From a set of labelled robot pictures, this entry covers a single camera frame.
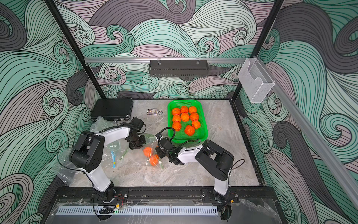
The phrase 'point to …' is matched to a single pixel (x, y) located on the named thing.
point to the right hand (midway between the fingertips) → (158, 147)
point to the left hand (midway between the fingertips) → (144, 145)
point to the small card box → (152, 111)
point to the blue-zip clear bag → (74, 176)
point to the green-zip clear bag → (99, 123)
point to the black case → (115, 108)
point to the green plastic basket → (180, 137)
